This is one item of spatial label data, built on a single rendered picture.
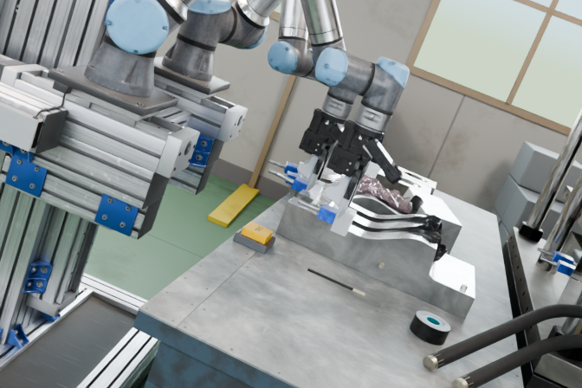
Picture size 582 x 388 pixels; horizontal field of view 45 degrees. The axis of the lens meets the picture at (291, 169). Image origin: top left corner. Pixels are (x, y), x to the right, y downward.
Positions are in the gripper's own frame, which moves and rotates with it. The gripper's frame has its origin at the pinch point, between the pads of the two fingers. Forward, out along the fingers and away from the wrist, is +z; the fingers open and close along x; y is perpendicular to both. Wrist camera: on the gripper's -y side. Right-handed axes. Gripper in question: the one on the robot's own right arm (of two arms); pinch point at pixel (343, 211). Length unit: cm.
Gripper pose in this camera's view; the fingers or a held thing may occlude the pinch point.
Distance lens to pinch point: 161.5
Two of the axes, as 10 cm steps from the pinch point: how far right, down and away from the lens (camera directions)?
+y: -9.0, -4.0, 1.6
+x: -2.4, 1.6, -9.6
